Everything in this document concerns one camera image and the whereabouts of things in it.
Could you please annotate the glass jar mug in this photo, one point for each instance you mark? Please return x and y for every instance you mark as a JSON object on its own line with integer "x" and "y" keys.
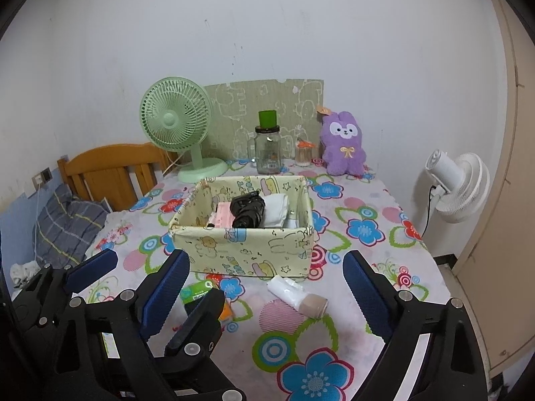
{"x": 267, "y": 154}

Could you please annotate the beige wooden door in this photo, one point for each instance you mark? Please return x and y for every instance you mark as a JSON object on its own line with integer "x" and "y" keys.
{"x": 510, "y": 175}

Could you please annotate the black cloth bundle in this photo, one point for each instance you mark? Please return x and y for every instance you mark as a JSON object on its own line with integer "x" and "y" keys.
{"x": 248, "y": 211}

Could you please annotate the green plastic cup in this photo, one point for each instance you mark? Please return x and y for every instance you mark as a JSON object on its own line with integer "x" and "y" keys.
{"x": 267, "y": 119}

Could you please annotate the green tissue packet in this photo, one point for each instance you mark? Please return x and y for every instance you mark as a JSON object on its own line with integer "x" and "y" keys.
{"x": 198, "y": 292}

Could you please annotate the grey plaid pillow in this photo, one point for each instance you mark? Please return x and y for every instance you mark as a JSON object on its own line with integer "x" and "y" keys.
{"x": 67, "y": 225}

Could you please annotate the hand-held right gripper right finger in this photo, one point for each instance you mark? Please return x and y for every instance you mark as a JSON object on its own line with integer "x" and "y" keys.
{"x": 368, "y": 296}

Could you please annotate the wooden bed headboard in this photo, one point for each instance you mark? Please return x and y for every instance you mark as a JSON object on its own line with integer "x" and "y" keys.
{"x": 104, "y": 167}

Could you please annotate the green desk fan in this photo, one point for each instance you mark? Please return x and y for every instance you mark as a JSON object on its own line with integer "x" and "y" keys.
{"x": 175, "y": 117}

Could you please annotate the floral tablecloth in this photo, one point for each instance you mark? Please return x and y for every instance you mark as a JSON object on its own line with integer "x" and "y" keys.
{"x": 292, "y": 342}

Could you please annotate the white crumpled cloth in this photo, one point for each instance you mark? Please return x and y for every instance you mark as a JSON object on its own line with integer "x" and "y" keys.
{"x": 23, "y": 273}

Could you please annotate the pink packet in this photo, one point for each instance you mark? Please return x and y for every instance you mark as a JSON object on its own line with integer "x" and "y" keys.
{"x": 223, "y": 217}

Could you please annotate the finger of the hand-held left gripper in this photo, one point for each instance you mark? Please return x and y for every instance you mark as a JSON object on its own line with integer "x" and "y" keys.
{"x": 200, "y": 326}
{"x": 92, "y": 267}

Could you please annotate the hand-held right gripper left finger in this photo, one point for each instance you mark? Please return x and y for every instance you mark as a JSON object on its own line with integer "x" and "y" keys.
{"x": 165, "y": 290}

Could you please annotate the yellow printed fabric storage box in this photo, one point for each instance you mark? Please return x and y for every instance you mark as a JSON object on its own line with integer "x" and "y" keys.
{"x": 234, "y": 255}

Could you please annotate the purple plush rabbit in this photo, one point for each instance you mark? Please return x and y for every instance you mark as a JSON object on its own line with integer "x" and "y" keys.
{"x": 342, "y": 150}

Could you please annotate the white standing fan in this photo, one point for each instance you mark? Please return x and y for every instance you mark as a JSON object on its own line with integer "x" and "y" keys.
{"x": 459, "y": 188}

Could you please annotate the green printed cardboard panel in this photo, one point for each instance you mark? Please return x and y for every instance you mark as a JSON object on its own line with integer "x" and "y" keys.
{"x": 250, "y": 96}

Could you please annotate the clear cotton swab container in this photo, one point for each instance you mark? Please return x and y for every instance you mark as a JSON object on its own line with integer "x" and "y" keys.
{"x": 304, "y": 156}

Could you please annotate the white tube beige cap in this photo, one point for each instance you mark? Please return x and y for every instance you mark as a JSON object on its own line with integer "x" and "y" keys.
{"x": 292, "y": 294}

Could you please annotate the white cloth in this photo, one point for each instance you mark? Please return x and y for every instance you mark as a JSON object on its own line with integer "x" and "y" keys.
{"x": 276, "y": 211}
{"x": 23, "y": 273}

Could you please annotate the wall power outlet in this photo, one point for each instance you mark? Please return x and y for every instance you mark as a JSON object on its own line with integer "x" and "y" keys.
{"x": 41, "y": 176}

